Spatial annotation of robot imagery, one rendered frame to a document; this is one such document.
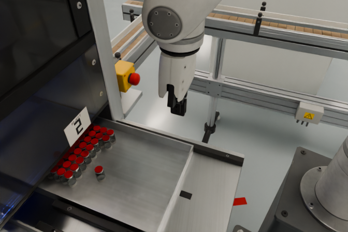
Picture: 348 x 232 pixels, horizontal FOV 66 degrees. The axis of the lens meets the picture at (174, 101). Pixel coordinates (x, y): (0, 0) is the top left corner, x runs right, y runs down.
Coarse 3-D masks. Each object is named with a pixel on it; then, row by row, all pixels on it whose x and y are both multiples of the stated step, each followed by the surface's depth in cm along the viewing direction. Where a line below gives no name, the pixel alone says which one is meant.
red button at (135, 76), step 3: (132, 75) 83; (135, 75) 83; (138, 75) 84; (132, 78) 82; (135, 78) 82; (138, 78) 84; (129, 81) 83; (132, 81) 82; (135, 81) 83; (138, 81) 84; (132, 84) 84; (135, 84) 83
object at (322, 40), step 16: (128, 0) 150; (128, 16) 148; (208, 16) 134; (224, 16) 134; (240, 16) 128; (256, 16) 125; (272, 16) 128; (288, 16) 126; (208, 32) 136; (224, 32) 133; (240, 32) 130; (256, 32) 126; (272, 32) 124; (288, 32) 122; (304, 32) 121; (320, 32) 121; (336, 32) 117; (288, 48) 126; (304, 48) 123; (320, 48) 121; (336, 48) 118
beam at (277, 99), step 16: (192, 80) 163; (208, 80) 158; (224, 80) 157; (240, 80) 157; (224, 96) 163; (240, 96) 157; (256, 96) 153; (272, 96) 149; (288, 96) 146; (304, 96) 146; (320, 96) 146; (288, 112) 152; (336, 112) 140
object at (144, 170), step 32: (128, 128) 81; (96, 160) 75; (128, 160) 75; (160, 160) 75; (64, 192) 68; (96, 192) 68; (128, 192) 68; (160, 192) 68; (128, 224) 58; (160, 224) 59
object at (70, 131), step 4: (84, 108) 66; (80, 112) 65; (84, 112) 67; (80, 116) 65; (84, 116) 67; (88, 116) 69; (76, 120) 64; (80, 120) 66; (84, 120) 68; (88, 120) 69; (72, 124) 63; (76, 124) 65; (84, 124) 68; (88, 124) 70; (68, 128) 62; (72, 128) 64; (80, 128) 67; (84, 128) 68; (68, 132) 63; (72, 132) 64; (76, 132) 65; (80, 132) 67; (68, 136) 63; (72, 136) 64; (76, 136) 66; (68, 140) 63; (72, 140) 65
